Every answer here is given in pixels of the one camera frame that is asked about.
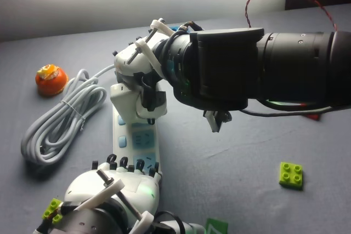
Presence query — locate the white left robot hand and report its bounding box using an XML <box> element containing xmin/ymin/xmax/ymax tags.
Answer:
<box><xmin>63</xmin><ymin>153</ymin><xmax>206</xmax><ymax>234</ymax></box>

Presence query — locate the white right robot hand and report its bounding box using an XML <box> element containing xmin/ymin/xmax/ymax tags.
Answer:
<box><xmin>111</xmin><ymin>36</ymin><xmax>168</xmax><ymax>125</ymax></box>

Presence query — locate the white power adapter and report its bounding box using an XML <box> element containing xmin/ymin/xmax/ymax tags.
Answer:
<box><xmin>109</xmin><ymin>83</ymin><xmax>141</xmax><ymax>123</ymax></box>

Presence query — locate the white power strip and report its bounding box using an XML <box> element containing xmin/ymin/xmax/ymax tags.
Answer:
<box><xmin>111</xmin><ymin>102</ymin><xmax>164</xmax><ymax>181</ymax></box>

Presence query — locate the orange toy fruit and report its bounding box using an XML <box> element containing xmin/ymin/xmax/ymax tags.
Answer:
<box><xmin>35</xmin><ymin>63</ymin><xmax>69</xmax><ymax>98</ymax></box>

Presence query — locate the lime green building brick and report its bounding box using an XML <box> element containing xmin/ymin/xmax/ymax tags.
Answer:
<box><xmin>278</xmin><ymin>161</ymin><xmax>304</xmax><ymax>191</ymax></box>
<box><xmin>41</xmin><ymin>198</ymin><xmax>64</xmax><ymax>224</ymax></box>

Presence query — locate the grey table cloth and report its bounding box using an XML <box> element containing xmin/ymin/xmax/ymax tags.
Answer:
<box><xmin>0</xmin><ymin>3</ymin><xmax>351</xmax><ymax>234</ymax></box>

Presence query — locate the green cube with number 7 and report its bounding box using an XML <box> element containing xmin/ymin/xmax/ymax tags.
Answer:
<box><xmin>205</xmin><ymin>218</ymin><xmax>229</xmax><ymax>234</ymax></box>

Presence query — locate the red building brick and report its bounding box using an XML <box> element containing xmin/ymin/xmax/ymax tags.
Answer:
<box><xmin>302</xmin><ymin>112</ymin><xmax>321</xmax><ymax>122</ymax></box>

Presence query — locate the grey coiled power cable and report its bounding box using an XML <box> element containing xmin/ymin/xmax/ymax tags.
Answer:
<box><xmin>20</xmin><ymin>64</ymin><xmax>116</xmax><ymax>165</ymax></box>

